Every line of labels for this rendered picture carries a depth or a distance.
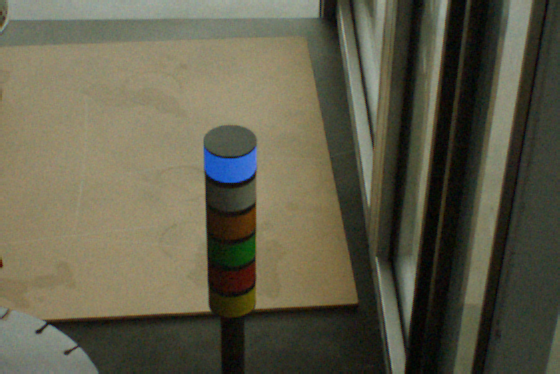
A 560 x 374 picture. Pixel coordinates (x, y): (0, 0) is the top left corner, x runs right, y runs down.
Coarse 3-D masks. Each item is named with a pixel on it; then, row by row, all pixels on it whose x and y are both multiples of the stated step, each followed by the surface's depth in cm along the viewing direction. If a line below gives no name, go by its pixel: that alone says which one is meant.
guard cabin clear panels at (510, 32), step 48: (48, 0) 200; (96, 0) 200; (144, 0) 200; (192, 0) 201; (240, 0) 201; (288, 0) 201; (384, 0) 151; (432, 0) 115; (528, 0) 78; (432, 48) 116; (432, 96) 116; (480, 96) 93; (480, 144) 94; (480, 192) 94; (480, 240) 94; (480, 288) 94
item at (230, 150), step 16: (224, 128) 104; (240, 128) 104; (208, 144) 103; (224, 144) 103; (240, 144) 103; (208, 160) 103; (224, 160) 102; (240, 160) 102; (208, 176) 104; (224, 176) 103; (240, 176) 103
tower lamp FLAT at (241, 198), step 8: (208, 184) 105; (216, 184) 104; (240, 184) 104; (248, 184) 104; (208, 192) 105; (216, 192) 104; (224, 192) 104; (232, 192) 104; (240, 192) 104; (248, 192) 105; (208, 200) 106; (216, 200) 105; (224, 200) 104; (232, 200) 104; (240, 200) 105; (248, 200) 105; (216, 208) 105; (224, 208) 105; (232, 208) 105; (240, 208) 105; (248, 208) 106
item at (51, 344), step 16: (0, 320) 115; (16, 320) 115; (32, 320) 115; (0, 336) 114; (16, 336) 114; (32, 336) 114; (48, 336) 114; (64, 336) 114; (0, 352) 112; (16, 352) 112; (32, 352) 112; (48, 352) 112; (64, 352) 112; (80, 352) 112; (0, 368) 111; (16, 368) 111; (32, 368) 111; (48, 368) 111; (64, 368) 111; (80, 368) 111; (96, 368) 111
